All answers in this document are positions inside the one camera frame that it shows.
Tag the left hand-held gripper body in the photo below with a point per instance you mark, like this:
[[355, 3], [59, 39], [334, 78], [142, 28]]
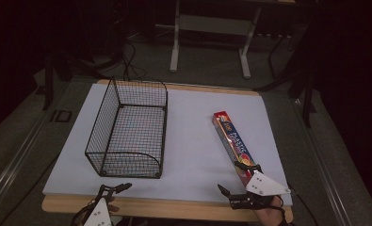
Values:
[[99, 213]]

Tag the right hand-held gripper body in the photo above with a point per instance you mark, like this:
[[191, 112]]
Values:
[[262, 188]]

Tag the long plastic wrap box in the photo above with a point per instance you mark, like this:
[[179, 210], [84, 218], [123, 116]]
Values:
[[234, 139]]

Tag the person's left hand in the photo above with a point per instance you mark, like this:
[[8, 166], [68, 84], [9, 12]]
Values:
[[112, 207]]

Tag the person's right hand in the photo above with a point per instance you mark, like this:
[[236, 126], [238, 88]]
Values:
[[268, 215]]

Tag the wooden table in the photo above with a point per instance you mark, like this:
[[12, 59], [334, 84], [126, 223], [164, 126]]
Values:
[[174, 211]]

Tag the white table sheet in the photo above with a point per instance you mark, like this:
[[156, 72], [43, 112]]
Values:
[[193, 132]]

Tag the black floor socket plate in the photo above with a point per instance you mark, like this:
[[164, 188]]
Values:
[[61, 116]]

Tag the black stand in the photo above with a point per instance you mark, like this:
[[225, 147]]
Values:
[[50, 81], [303, 84]]

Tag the grey floor rail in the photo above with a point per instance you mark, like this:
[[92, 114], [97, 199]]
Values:
[[14, 163], [323, 163]]

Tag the white metal desk frame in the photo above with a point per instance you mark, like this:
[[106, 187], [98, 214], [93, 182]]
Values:
[[212, 25]]

